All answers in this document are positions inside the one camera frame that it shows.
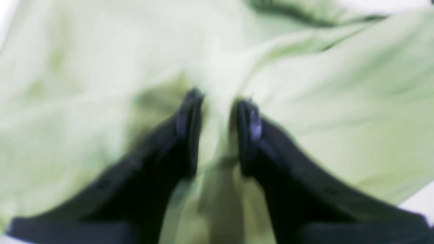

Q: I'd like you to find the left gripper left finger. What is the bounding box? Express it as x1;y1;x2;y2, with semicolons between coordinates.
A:
6;89;204;244

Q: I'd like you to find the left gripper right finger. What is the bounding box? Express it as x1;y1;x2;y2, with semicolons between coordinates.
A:
236;99;433;244

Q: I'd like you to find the green t-shirt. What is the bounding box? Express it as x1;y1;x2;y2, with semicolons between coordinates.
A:
1;0;433;244

